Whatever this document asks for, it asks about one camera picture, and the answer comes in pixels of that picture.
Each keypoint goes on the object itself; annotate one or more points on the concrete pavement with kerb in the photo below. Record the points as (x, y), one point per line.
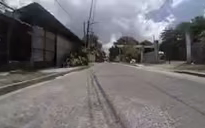
(16, 80)

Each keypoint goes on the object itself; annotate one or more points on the grey wall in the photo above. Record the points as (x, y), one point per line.
(203, 52)

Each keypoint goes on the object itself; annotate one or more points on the concrete roadside strip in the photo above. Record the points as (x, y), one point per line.
(186, 68)

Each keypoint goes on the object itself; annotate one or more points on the round-crowned trees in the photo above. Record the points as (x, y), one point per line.
(126, 41)

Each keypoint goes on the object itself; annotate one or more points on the utility pole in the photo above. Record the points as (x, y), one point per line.
(89, 26)

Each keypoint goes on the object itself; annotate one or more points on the building with dark roof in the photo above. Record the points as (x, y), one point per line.
(46, 43)

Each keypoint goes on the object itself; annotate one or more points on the tall trees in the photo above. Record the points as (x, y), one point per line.
(176, 36)

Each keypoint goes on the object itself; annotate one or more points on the low building with posts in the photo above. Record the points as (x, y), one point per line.
(149, 55)

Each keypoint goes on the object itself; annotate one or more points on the pale pole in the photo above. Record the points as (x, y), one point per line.
(188, 46)

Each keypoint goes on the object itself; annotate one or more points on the grey asphalt road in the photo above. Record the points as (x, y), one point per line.
(123, 96)

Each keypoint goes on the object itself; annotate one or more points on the bushes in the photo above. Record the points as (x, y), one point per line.
(78, 58)

